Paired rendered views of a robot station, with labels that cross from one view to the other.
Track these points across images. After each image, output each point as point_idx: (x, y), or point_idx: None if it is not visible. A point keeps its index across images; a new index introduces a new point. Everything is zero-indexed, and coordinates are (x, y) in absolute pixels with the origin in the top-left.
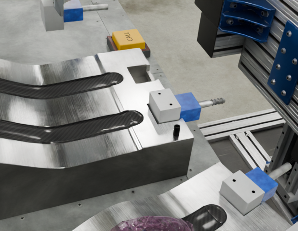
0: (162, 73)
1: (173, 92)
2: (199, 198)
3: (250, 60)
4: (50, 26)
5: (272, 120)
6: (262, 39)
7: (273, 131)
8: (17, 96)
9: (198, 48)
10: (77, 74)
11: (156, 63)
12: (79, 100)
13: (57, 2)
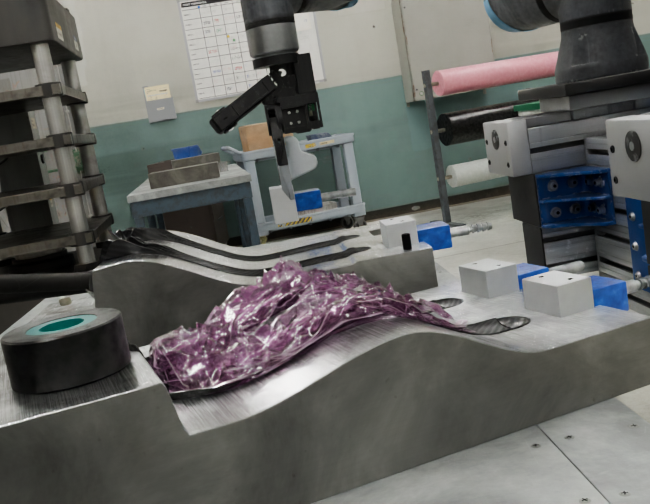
0: (443, 270)
1: (453, 279)
2: (430, 297)
3: (609, 270)
4: (280, 216)
5: None
6: (607, 221)
7: None
8: (219, 255)
9: (631, 407)
10: (302, 245)
11: (438, 265)
12: (296, 255)
13: (282, 177)
